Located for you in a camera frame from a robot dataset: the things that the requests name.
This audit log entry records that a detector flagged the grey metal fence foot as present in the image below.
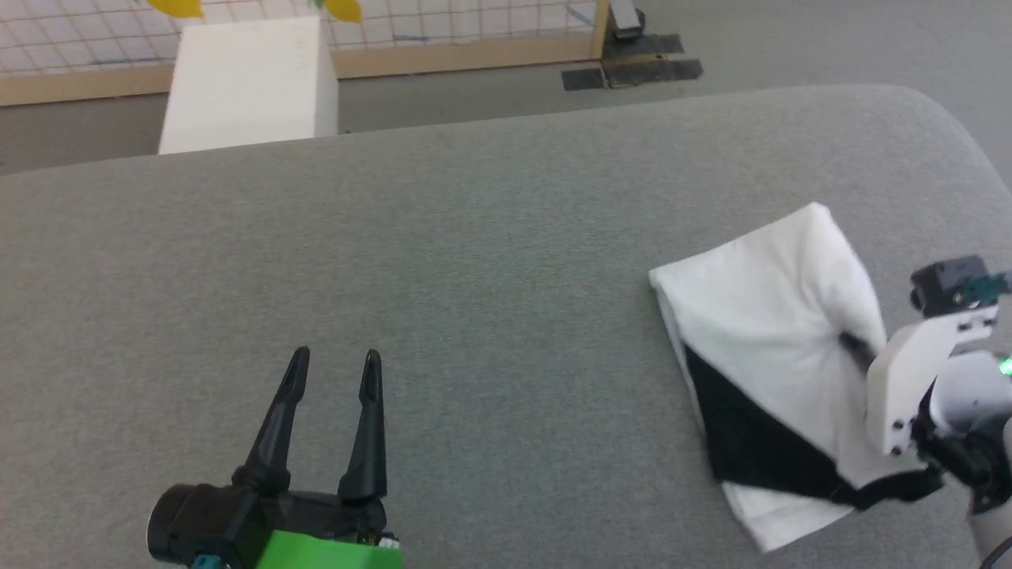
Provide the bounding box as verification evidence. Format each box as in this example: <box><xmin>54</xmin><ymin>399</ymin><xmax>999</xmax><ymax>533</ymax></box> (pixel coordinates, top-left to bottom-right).
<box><xmin>608</xmin><ymin>0</ymin><xmax>644</xmax><ymax>41</ymax></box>

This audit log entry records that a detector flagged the white and black garment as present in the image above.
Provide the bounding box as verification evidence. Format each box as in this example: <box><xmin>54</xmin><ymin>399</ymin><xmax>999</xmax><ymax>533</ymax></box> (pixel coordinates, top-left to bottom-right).
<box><xmin>648</xmin><ymin>202</ymin><xmax>946</xmax><ymax>554</ymax></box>

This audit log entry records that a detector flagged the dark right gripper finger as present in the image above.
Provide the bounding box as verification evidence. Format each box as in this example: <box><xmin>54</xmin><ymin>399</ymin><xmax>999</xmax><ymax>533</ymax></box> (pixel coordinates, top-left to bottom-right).
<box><xmin>839</xmin><ymin>333</ymin><xmax>878</xmax><ymax>371</ymax></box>

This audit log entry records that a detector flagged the black tape strip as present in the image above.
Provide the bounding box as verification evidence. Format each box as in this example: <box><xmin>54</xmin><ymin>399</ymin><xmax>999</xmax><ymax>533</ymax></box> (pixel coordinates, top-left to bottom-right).
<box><xmin>605</xmin><ymin>33</ymin><xmax>683</xmax><ymax>58</ymax></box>

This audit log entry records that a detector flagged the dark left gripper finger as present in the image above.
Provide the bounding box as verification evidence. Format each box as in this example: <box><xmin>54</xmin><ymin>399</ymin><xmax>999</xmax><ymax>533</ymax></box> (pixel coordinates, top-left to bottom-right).
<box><xmin>232</xmin><ymin>346</ymin><xmax>311</xmax><ymax>496</ymax></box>
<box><xmin>338</xmin><ymin>350</ymin><xmax>389</xmax><ymax>507</ymax></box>

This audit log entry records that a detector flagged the white rectangular box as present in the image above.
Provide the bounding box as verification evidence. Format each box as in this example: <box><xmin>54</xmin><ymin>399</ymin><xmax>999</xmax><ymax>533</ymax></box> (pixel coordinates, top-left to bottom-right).
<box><xmin>157</xmin><ymin>16</ymin><xmax>340</xmax><ymax>156</ymax></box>

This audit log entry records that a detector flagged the grey fabric sofa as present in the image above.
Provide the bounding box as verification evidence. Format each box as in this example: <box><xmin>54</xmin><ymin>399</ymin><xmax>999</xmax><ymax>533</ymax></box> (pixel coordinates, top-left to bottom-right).
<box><xmin>0</xmin><ymin>83</ymin><xmax>1012</xmax><ymax>569</ymax></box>

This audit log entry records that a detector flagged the wooden-framed grid fence panel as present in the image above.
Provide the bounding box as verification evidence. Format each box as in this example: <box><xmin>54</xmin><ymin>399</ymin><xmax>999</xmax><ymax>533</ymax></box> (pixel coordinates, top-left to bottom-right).
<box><xmin>0</xmin><ymin>0</ymin><xmax>612</xmax><ymax>107</ymax></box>

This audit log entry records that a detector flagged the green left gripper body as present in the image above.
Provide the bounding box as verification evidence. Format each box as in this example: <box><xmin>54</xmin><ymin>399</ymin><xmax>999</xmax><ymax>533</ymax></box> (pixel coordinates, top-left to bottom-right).
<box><xmin>233</xmin><ymin>482</ymin><xmax>404</xmax><ymax>569</ymax></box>

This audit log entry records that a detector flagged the long black tape patch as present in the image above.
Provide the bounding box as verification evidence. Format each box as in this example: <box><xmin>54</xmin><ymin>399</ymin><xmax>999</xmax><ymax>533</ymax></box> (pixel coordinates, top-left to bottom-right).
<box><xmin>602</xmin><ymin>57</ymin><xmax>704</xmax><ymax>87</ymax></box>

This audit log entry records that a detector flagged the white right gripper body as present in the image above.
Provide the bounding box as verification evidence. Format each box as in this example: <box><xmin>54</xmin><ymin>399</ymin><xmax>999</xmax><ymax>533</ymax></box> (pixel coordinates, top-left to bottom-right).
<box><xmin>867</xmin><ymin>303</ymin><xmax>999</xmax><ymax>458</ymax></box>

